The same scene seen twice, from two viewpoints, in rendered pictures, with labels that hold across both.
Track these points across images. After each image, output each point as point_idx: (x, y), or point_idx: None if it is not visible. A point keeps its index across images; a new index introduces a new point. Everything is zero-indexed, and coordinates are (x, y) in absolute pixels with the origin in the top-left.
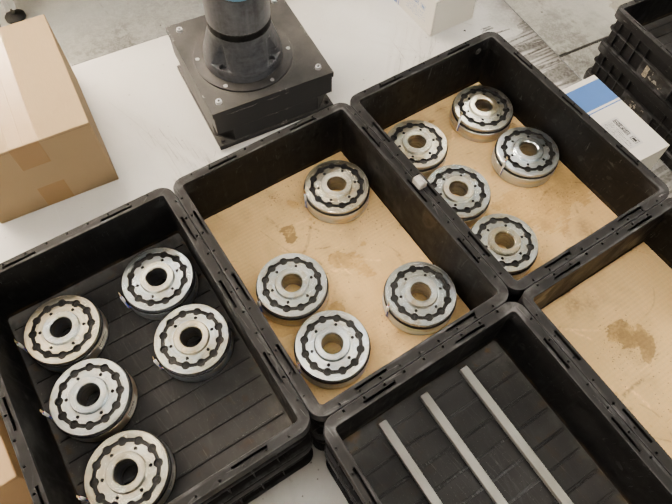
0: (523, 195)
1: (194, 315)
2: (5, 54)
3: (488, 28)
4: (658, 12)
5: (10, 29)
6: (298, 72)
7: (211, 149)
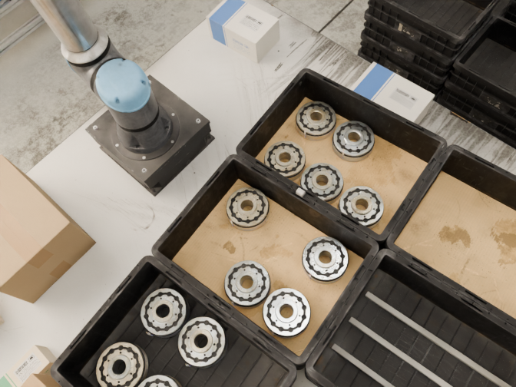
0: (361, 167)
1: (196, 325)
2: None
3: (292, 44)
4: None
5: None
6: (186, 129)
7: (148, 198)
